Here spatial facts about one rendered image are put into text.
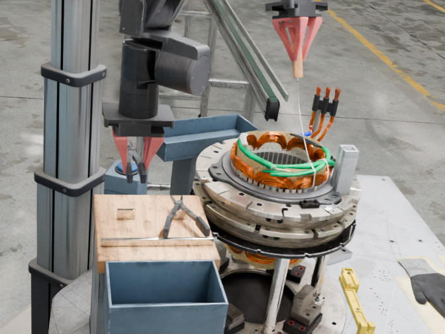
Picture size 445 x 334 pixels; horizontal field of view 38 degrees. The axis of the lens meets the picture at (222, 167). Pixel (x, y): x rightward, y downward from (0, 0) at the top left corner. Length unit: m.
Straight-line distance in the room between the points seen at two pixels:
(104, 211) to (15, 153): 2.58
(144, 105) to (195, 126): 0.60
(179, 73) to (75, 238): 0.76
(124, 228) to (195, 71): 0.32
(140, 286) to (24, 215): 2.13
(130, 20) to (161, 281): 0.40
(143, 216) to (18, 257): 1.77
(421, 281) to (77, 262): 0.81
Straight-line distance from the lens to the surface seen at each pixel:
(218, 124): 1.56
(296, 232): 1.14
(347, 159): 1.19
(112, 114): 0.96
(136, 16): 0.90
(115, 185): 1.31
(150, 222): 1.10
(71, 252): 1.58
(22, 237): 2.98
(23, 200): 3.25
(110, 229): 1.08
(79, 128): 1.44
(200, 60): 0.89
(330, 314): 1.41
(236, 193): 1.16
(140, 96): 0.94
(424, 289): 1.58
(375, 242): 1.73
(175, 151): 1.40
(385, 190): 2.01
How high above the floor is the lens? 1.65
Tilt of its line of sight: 27 degrees down
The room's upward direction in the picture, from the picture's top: 8 degrees clockwise
